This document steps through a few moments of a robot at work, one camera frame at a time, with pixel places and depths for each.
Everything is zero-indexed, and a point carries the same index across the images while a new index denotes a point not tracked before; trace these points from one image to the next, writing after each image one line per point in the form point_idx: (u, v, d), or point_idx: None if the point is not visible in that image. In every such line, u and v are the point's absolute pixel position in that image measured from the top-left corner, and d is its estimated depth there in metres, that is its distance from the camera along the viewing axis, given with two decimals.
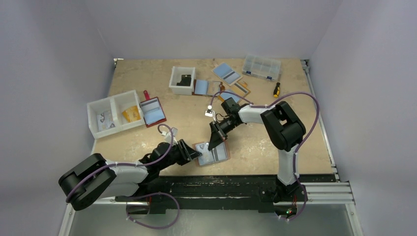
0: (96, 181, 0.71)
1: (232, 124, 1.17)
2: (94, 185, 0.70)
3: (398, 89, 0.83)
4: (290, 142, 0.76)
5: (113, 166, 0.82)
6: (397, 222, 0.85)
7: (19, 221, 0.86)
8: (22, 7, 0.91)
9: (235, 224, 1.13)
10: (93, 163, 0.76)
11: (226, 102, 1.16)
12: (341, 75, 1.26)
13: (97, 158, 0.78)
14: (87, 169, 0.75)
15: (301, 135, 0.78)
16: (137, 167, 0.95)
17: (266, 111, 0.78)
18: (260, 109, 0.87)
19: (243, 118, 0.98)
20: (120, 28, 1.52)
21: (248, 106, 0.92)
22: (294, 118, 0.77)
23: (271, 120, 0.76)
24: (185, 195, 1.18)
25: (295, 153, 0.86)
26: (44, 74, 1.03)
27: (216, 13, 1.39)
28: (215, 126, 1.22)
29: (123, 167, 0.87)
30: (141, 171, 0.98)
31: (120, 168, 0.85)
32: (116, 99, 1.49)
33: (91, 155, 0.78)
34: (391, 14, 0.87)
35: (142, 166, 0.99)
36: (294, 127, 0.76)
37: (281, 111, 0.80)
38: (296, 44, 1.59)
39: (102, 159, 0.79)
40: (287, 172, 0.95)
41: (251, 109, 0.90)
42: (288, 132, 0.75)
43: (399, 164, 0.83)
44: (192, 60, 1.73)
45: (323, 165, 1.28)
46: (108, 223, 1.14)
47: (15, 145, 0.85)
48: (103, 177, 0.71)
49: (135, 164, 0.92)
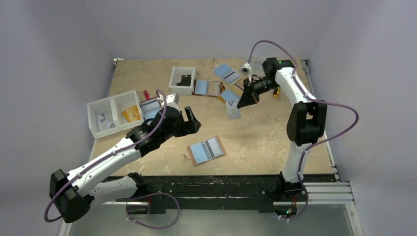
0: (65, 203, 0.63)
1: (269, 85, 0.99)
2: (66, 205, 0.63)
3: (398, 90, 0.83)
4: (301, 139, 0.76)
5: (77, 178, 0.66)
6: (397, 222, 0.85)
7: (20, 222, 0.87)
8: (22, 7, 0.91)
9: (235, 224, 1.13)
10: (56, 183, 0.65)
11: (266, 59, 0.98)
12: (341, 75, 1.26)
13: (58, 175, 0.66)
14: (55, 189, 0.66)
15: (316, 138, 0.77)
16: (119, 153, 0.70)
17: (302, 105, 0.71)
18: (296, 90, 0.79)
19: (278, 79, 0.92)
20: (120, 28, 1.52)
21: (290, 75, 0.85)
22: (321, 123, 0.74)
23: (300, 117, 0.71)
24: (185, 195, 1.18)
25: (305, 151, 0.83)
26: (44, 76, 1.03)
27: (216, 12, 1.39)
28: (248, 86, 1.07)
29: (93, 171, 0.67)
30: (127, 155, 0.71)
31: (88, 175, 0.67)
32: (117, 99, 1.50)
33: (52, 174, 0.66)
34: (392, 14, 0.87)
35: (128, 148, 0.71)
36: (315, 131, 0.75)
37: (314, 108, 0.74)
38: (296, 44, 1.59)
39: (66, 174, 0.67)
40: (291, 170, 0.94)
41: (289, 81, 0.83)
42: (308, 133, 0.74)
43: (400, 164, 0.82)
44: (192, 60, 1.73)
45: (323, 165, 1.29)
46: (108, 223, 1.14)
47: (15, 145, 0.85)
48: (67, 197, 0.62)
49: (113, 152, 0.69)
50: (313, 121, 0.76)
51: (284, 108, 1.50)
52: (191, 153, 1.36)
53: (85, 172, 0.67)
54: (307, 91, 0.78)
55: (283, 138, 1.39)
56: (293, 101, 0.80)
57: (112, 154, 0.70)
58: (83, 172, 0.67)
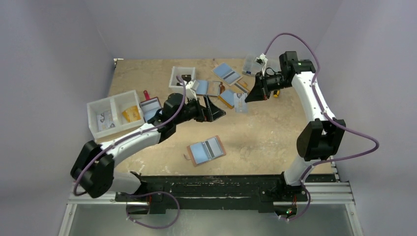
0: (97, 170, 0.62)
1: (282, 83, 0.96)
2: (98, 173, 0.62)
3: (398, 90, 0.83)
4: (310, 156, 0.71)
5: (111, 147, 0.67)
6: (397, 222, 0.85)
7: (20, 221, 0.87)
8: (22, 7, 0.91)
9: (235, 224, 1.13)
10: (88, 152, 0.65)
11: (285, 54, 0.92)
12: (341, 75, 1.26)
13: (92, 144, 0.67)
14: (87, 159, 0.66)
15: (327, 156, 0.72)
16: (145, 132, 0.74)
17: (318, 124, 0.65)
18: (314, 104, 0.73)
19: (294, 83, 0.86)
20: (120, 28, 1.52)
21: (309, 85, 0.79)
22: (335, 143, 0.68)
23: (314, 135, 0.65)
24: (185, 195, 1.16)
25: (312, 166, 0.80)
26: (44, 76, 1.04)
27: (216, 12, 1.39)
28: (260, 80, 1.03)
29: (125, 143, 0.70)
30: (151, 136, 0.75)
31: (121, 146, 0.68)
32: (117, 99, 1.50)
33: (84, 143, 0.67)
34: (392, 13, 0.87)
35: (152, 130, 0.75)
36: (328, 150, 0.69)
37: (330, 126, 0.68)
38: (297, 43, 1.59)
39: (98, 144, 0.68)
40: (295, 177, 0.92)
41: (307, 90, 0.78)
42: (319, 151, 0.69)
43: (400, 164, 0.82)
44: (192, 60, 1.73)
45: (323, 166, 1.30)
46: (108, 223, 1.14)
47: (15, 145, 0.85)
48: (100, 164, 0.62)
49: (140, 131, 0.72)
50: (327, 138, 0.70)
51: (284, 108, 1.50)
52: (191, 153, 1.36)
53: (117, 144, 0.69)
54: (325, 106, 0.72)
55: (283, 138, 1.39)
56: (309, 115, 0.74)
57: (139, 132, 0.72)
58: (115, 144, 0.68)
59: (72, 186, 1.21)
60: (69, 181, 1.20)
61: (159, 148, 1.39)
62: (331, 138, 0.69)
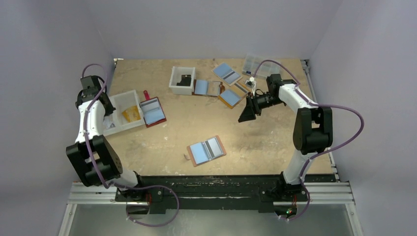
0: (103, 152, 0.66)
1: (271, 101, 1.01)
2: (104, 153, 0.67)
3: (397, 90, 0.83)
4: (307, 149, 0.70)
5: (87, 133, 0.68)
6: (397, 222, 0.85)
7: (20, 221, 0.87)
8: (22, 7, 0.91)
9: (235, 224, 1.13)
10: (79, 154, 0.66)
11: (271, 76, 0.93)
12: (341, 75, 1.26)
13: (73, 149, 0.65)
14: (81, 159, 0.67)
15: (324, 148, 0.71)
16: (90, 108, 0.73)
17: (308, 111, 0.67)
18: (300, 101, 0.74)
19: (282, 96, 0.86)
20: (120, 28, 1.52)
21: (292, 89, 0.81)
22: (327, 129, 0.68)
23: (306, 120, 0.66)
24: (186, 195, 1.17)
25: (310, 160, 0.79)
26: (44, 76, 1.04)
27: (215, 13, 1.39)
28: (250, 100, 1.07)
29: (91, 124, 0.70)
30: (97, 108, 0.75)
31: (92, 128, 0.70)
32: (116, 99, 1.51)
33: (67, 155, 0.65)
34: (391, 14, 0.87)
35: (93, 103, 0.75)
36: (324, 138, 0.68)
37: (319, 115, 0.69)
38: (296, 44, 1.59)
39: (76, 143, 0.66)
40: (294, 174, 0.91)
41: (292, 94, 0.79)
42: (314, 140, 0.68)
43: (400, 164, 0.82)
44: (192, 60, 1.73)
45: (324, 165, 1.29)
46: (109, 222, 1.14)
47: (15, 145, 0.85)
48: (98, 144, 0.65)
49: (87, 109, 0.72)
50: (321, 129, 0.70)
51: (284, 108, 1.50)
52: (191, 153, 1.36)
53: (87, 128, 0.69)
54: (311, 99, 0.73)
55: (283, 137, 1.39)
56: None
57: (87, 112, 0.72)
58: (87, 129, 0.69)
59: (72, 186, 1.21)
60: (70, 180, 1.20)
61: (159, 148, 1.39)
62: (323, 127, 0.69)
